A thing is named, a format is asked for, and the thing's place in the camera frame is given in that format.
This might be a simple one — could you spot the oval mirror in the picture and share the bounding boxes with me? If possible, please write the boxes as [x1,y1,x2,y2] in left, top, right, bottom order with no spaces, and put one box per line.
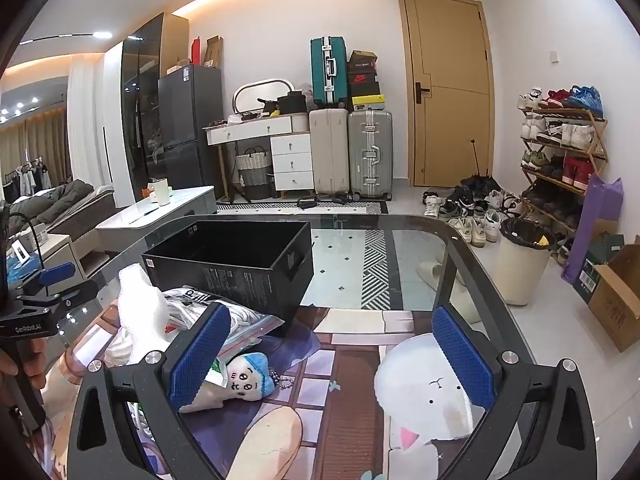
[232,77,297,117]

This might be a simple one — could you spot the green shoe box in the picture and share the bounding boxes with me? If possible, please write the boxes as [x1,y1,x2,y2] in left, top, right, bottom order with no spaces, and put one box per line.
[571,232,627,306]

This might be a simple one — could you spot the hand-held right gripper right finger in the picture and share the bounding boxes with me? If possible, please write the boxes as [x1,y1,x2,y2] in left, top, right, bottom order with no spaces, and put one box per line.
[431,305,598,480]

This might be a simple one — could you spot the beige suitcase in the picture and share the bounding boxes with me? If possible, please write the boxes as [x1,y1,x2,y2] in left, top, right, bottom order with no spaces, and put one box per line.
[308,107,350,197]

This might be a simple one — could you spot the pile of loose shoes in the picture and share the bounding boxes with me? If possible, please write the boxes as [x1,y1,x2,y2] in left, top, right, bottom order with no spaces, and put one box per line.
[423,175,523,249]

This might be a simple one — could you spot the dark green duvet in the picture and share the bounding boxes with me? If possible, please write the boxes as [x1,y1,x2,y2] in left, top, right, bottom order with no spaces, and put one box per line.
[12,179,96,221]

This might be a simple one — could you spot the white dressing table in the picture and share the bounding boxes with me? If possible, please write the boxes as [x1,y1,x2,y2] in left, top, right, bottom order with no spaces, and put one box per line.
[202,114,315,202]

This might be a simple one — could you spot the person's left hand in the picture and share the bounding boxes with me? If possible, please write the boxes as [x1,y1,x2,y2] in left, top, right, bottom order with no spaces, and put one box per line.
[0,334,47,392]

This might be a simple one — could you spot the blue plastic bag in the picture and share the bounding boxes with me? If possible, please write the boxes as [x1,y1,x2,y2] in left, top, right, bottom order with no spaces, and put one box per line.
[2,255,43,288]

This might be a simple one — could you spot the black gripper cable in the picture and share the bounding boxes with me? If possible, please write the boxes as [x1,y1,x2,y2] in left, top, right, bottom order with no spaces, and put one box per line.
[2,211,51,297]

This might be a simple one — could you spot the wooden shoe rack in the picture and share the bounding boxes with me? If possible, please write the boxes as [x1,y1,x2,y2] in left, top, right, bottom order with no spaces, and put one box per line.
[519,107,609,261]

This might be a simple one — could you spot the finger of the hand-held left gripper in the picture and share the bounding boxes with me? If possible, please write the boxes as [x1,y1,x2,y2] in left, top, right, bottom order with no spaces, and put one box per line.
[15,280,100,324]
[17,261,77,306]

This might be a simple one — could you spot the beige curtain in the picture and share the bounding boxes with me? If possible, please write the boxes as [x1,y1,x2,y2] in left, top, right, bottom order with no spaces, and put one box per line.
[0,115,71,187]

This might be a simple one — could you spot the white braided rope bundle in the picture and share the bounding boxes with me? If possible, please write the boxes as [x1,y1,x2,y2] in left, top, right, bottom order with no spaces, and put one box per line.
[104,264,173,367]

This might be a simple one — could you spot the black white patterned rug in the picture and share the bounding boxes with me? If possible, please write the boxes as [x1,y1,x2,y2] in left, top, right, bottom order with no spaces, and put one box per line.
[215,199,416,312]

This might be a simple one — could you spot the white side table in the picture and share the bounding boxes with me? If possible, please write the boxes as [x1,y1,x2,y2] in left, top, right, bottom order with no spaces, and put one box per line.
[27,232,87,286]

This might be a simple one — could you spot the dark glass cabinet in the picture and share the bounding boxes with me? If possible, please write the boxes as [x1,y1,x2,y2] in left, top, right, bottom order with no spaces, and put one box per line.
[121,12,166,209]

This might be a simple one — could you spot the purple yoga mat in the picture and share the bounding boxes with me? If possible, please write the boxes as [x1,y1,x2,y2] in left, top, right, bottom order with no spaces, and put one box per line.
[560,175,624,285]

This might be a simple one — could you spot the black storage box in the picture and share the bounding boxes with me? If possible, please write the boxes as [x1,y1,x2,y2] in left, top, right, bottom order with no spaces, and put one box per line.
[141,220,316,339]

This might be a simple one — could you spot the black umbrella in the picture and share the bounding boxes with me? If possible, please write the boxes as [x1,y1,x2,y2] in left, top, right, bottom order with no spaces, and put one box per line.
[459,139,502,193]

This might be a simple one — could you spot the beige slipper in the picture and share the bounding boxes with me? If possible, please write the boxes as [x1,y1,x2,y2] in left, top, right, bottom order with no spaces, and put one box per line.
[419,259,447,282]

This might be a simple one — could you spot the dark grey fridge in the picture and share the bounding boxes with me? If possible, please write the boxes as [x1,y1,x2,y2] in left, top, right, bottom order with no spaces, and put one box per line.
[157,64,225,202]

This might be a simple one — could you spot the white cables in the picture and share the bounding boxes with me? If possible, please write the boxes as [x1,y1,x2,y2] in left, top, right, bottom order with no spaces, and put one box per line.
[162,287,287,358]

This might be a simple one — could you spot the clothes rack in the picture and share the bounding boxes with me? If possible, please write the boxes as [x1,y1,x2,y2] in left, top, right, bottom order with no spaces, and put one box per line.
[2,157,53,196]

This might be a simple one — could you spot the grey bed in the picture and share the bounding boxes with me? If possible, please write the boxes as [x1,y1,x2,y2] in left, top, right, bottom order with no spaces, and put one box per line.
[10,184,117,242]

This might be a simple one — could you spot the group of shelved shoes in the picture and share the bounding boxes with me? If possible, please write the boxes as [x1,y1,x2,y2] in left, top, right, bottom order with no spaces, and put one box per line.
[516,85,606,256]

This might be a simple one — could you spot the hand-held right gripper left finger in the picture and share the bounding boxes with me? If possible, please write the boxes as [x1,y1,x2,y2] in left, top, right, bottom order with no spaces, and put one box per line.
[67,302,233,480]

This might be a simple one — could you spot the flat cardboard box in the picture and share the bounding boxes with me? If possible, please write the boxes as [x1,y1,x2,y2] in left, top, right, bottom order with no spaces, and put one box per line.
[205,35,225,69]

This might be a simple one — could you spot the black yellow shoe box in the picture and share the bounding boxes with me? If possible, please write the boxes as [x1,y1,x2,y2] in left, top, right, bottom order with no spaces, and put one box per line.
[349,83,388,108]

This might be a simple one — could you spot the woven laundry basket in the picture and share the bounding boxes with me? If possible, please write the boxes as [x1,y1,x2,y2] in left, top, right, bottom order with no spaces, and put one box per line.
[234,145,274,202]

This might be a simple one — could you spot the black bag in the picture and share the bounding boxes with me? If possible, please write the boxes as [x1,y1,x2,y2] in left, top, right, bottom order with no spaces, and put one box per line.
[276,90,309,116]

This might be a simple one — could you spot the white low cabinet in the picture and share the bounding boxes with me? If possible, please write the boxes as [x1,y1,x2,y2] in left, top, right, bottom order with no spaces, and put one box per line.
[94,186,217,261]

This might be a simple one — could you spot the beige trash bin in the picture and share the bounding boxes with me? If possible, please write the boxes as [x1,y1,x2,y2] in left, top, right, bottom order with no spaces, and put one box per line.
[494,216,552,307]

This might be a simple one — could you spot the wooden door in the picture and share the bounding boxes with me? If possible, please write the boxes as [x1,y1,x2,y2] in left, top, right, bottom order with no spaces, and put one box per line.
[396,0,497,189]

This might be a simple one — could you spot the teal suitcase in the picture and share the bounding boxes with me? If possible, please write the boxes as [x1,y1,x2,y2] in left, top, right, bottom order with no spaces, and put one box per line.
[309,36,350,110]

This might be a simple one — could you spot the open cardboard box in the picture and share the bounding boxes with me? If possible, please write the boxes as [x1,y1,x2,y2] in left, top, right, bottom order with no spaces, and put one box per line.
[586,246,640,354]

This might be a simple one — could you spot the silver suitcase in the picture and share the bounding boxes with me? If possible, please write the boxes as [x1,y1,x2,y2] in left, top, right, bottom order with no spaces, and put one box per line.
[347,108,394,199]

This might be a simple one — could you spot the large white green packet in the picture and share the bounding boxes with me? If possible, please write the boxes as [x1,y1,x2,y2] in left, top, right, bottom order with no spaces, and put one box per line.
[179,356,236,414]

